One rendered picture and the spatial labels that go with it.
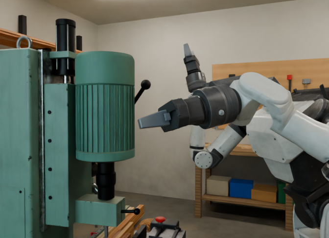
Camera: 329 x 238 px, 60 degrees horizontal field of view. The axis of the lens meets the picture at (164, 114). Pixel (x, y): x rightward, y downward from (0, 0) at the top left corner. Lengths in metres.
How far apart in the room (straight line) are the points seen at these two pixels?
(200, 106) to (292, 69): 3.45
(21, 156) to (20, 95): 0.17
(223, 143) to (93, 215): 0.64
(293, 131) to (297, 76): 3.35
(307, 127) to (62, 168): 0.65
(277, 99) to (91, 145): 0.49
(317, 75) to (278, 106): 3.39
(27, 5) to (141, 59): 1.69
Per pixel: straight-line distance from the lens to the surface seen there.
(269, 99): 0.62
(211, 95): 0.59
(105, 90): 0.80
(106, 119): 0.80
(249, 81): 0.64
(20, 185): 0.94
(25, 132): 0.90
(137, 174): 4.59
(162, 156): 4.36
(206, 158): 1.26
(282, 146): 1.03
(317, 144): 0.65
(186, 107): 0.54
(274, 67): 3.99
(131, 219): 1.13
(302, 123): 0.65
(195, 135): 1.28
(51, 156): 0.91
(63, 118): 0.88
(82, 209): 0.93
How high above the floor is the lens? 1.35
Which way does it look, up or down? 1 degrees down
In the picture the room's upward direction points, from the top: straight up
